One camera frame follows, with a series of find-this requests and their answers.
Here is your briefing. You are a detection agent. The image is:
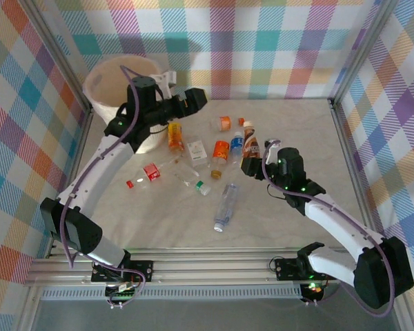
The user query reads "aluminium side rail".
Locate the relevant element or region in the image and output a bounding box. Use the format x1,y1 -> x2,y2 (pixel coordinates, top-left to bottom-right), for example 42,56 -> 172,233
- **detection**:
329,99 -> 387,239
46,103 -> 92,259

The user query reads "red label cola bottle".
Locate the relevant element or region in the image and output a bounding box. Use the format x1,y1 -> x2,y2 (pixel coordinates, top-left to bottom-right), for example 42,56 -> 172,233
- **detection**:
126,157 -> 180,190

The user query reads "grey slotted cable duct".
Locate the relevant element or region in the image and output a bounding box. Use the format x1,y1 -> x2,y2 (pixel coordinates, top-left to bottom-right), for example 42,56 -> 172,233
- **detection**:
41,288 -> 303,301

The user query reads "wide aluminium base rail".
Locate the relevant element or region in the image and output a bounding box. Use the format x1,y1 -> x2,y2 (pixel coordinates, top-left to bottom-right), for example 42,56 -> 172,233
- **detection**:
23,257 -> 411,288

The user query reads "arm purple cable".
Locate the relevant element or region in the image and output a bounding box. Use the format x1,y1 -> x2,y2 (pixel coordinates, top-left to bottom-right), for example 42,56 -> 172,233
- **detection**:
262,139 -> 397,317
60,65 -> 146,310

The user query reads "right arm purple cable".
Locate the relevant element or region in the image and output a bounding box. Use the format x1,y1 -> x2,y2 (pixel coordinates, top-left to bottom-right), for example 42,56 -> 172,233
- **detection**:
262,139 -> 397,317

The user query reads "brown coffee bottle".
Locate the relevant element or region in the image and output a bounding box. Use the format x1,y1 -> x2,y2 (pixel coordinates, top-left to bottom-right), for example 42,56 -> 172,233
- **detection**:
241,120 -> 262,160

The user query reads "small orange label bottle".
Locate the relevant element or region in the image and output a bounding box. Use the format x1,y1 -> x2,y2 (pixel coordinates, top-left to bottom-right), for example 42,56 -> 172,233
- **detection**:
216,116 -> 246,132

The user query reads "blue label bottle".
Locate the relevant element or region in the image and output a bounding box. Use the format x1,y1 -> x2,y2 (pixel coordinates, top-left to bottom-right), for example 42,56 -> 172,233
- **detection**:
229,130 -> 246,163

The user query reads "plaid cloth panel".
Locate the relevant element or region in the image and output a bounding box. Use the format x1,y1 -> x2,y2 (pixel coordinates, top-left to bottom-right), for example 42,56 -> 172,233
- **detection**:
0,0 -> 90,331
334,0 -> 414,331
34,0 -> 389,101

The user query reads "blue tinted water bottle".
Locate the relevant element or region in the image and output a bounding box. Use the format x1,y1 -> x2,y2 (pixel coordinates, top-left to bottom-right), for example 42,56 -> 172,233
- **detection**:
213,182 -> 241,232

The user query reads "white label square bottle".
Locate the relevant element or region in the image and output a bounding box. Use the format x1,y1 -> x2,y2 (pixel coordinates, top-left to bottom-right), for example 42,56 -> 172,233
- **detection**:
187,140 -> 208,169

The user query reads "clear bottle green cap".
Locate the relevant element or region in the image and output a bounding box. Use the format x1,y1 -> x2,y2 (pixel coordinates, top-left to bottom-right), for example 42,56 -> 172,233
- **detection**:
172,161 -> 212,196

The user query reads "orange label brown cap bottle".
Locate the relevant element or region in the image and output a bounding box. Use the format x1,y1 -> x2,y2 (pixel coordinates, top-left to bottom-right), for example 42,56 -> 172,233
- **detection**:
210,139 -> 230,179

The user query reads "white round bin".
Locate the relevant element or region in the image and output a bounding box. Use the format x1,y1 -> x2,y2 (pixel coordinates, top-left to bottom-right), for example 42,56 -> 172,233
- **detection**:
83,56 -> 170,155

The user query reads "green connector circuit board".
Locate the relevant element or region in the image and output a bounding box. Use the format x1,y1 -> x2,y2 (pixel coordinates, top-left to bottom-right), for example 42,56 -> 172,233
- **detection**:
104,282 -> 141,310

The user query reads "circuit board with lights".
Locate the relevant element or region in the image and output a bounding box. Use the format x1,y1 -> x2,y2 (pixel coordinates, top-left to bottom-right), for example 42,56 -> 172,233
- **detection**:
302,281 -> 325,296

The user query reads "yellow label juice bottle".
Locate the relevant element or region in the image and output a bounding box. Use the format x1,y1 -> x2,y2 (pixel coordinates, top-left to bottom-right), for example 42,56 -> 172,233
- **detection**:
168,121 -> 186,153

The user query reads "aluminium frame post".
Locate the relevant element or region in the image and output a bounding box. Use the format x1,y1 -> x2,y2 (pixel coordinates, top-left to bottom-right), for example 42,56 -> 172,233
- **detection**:
24,0 -> 93,114
328,0 -> 403,110

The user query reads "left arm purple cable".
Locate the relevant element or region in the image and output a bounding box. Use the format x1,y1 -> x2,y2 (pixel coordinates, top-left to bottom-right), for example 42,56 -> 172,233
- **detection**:
60,65 -> 146,310

